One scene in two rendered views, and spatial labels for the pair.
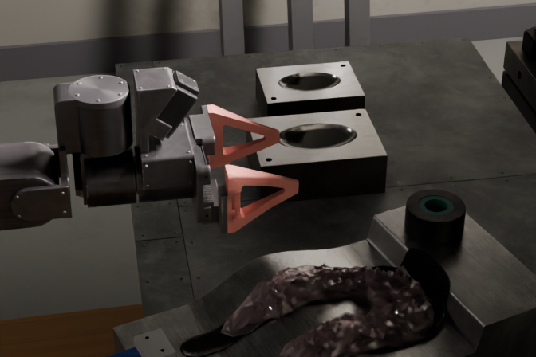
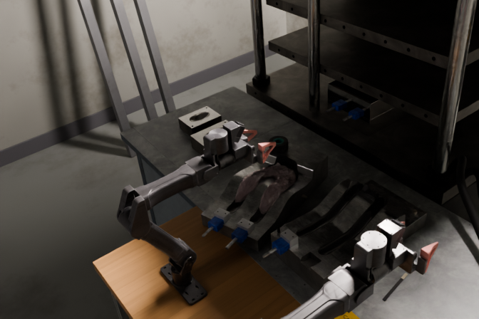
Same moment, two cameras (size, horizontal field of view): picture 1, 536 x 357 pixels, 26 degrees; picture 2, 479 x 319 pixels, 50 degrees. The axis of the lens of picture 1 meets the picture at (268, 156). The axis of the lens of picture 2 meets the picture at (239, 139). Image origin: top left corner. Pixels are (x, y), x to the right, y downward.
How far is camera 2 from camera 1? 0.74 m
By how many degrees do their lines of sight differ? 20
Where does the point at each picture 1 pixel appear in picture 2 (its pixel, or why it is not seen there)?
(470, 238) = (291, 147)
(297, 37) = (147, 104)
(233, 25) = (119, 107)
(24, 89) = (29, 160)
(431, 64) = (229, 98)
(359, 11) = (165, 87)
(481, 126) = (259, 113)
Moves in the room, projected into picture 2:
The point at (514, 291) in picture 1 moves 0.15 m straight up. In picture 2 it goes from (313, 157) to (313, 126)
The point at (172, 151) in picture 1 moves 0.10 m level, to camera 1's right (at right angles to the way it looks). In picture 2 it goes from (240, 144) to (268, 134)
